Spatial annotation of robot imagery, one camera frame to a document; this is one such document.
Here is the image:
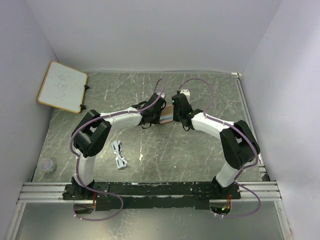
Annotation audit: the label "light blue cleaning cloth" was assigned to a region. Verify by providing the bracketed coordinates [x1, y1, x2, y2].
[160, 114, 173, 121]

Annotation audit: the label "pink glasses case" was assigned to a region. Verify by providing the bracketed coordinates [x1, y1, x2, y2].
[159, 105, 174, 124]

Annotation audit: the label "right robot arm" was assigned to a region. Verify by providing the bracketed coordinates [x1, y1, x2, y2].
[171, 93, 260, 199]

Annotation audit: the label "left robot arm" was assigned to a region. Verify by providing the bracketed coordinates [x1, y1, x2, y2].
[70, 93, 167, 200]

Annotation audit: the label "white sunglasses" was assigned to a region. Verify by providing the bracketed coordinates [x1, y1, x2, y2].
[111, 140, 128, 170]

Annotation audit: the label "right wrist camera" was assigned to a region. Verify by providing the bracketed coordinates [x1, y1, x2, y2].
[179, 89, 191, 101]

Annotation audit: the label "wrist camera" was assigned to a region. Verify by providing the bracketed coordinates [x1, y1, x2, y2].
[156, 92, 166, 99]
[179, 89, 191, 101]

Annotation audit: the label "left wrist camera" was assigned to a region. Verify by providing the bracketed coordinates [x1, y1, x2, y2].
[156, 92, 166, 99]

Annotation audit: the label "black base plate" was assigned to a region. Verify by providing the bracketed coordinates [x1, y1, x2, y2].
[62, 181, 241, 211]

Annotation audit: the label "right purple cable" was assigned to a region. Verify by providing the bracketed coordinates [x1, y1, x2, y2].
[177, 78, 262, 219]

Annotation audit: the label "purple cable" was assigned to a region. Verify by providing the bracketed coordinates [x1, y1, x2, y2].
[177, 78, 262, 219]
[69, 78, 168, 221]

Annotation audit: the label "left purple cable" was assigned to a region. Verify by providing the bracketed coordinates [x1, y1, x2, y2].
[69, 78, 168, 221]

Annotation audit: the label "small whiteboard with orange frame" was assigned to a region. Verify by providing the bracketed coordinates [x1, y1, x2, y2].
[37, 61, 90, 114]

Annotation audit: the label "aluminium rail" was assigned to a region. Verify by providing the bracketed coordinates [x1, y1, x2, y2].
[18, 181, 282, 203]

